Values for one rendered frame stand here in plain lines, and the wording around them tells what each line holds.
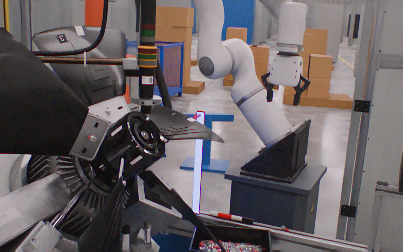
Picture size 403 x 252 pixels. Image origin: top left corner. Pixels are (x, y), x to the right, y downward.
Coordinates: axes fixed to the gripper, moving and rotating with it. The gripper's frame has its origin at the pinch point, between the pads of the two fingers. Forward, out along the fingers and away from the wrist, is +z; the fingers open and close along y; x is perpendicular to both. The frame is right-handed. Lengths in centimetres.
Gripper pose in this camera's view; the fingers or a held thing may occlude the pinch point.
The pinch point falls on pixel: (282, 101)
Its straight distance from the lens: 159.1
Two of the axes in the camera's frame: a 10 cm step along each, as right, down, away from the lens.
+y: -8.6, -1.6, 4.9
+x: -5.1, 1.1, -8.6
